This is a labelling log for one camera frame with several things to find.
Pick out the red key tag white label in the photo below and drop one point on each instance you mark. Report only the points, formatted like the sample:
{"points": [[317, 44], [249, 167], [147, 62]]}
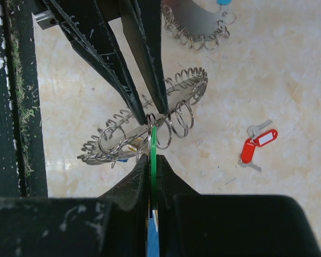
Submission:
{"points": [[266, 138]]}

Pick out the blue handled key ring disc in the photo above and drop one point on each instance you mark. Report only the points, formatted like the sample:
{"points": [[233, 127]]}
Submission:
{"points": [[196, 26]]}

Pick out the steel key ring disc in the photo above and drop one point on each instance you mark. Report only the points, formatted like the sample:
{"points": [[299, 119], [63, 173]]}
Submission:
{"points": [[111, 143]]}

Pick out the yellow blue cartoon cloth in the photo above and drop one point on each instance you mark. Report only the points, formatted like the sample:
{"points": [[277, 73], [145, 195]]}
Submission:
{"points": [[153, 236]]}

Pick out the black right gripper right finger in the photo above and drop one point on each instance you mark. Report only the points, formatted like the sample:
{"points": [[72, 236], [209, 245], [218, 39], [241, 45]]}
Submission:
{"points": [[193, 224]]}

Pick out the yellow key tag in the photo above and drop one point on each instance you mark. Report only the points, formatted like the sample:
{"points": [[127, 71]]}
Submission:
{"points": [[135, 148]]}

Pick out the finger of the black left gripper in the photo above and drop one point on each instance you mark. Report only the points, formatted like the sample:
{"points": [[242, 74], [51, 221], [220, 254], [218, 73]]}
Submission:
{"points": [[142, 27], [91, 36]]}

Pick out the green key tag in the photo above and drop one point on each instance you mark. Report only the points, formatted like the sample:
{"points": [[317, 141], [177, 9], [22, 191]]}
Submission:
{"points": [[153, 166]]}

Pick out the red key tag plain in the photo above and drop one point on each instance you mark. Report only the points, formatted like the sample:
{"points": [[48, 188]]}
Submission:
{"points": [[248, 151]]}

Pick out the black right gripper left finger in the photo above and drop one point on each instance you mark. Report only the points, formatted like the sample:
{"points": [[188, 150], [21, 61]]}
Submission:
{"points": [[114, 224]]}

